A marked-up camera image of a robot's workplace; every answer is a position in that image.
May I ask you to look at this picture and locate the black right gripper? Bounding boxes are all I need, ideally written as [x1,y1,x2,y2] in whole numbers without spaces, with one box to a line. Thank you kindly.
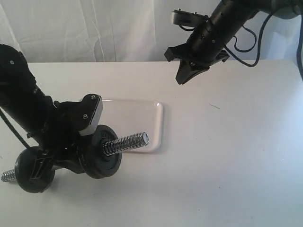
[164,21,231,85]

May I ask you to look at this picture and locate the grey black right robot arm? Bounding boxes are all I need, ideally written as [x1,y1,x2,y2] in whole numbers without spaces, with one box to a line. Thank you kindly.
[164,0,303,85]

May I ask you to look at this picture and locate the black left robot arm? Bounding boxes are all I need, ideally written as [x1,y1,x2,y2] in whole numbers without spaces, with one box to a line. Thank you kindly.
[0,44,103,179]

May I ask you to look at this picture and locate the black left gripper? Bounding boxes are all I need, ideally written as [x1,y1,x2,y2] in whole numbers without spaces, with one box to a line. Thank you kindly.
[27,101,84,181]

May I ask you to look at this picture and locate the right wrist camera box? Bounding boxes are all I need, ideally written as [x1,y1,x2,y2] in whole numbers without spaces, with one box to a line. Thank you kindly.
[171,10,209,27]

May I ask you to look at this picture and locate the chrome threaded dumbbell bar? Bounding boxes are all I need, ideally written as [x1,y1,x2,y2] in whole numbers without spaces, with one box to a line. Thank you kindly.
[0,132,149,183]

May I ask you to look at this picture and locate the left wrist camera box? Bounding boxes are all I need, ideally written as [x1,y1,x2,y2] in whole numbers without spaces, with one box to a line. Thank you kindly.
[76,94,103,136]

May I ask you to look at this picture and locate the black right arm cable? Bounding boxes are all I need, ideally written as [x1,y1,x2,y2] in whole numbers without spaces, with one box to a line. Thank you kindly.
[222,7,303,81]

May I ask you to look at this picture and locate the white rectangular tray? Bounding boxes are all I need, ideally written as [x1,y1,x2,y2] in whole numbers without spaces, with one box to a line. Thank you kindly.
[99,98,164,153]

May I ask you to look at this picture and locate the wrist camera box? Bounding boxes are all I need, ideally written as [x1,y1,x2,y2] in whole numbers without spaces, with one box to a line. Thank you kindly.
[76,94,103,136]
[171,10,209,27]

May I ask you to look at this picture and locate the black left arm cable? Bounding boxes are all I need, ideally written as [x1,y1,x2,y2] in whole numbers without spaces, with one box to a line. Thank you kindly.
[0,108,31,150]

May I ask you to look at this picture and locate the black weight plate with nut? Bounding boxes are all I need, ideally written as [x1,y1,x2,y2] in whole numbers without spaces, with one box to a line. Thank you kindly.
[14,146,53,193]

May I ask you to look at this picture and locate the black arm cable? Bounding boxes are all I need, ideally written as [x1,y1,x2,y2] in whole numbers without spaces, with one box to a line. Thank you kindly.
[0,108,31,150]
[222,7,303,81]

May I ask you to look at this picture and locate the white backdrop curtain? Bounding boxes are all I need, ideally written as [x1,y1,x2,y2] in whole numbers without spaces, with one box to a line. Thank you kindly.
[0,0,303,64]

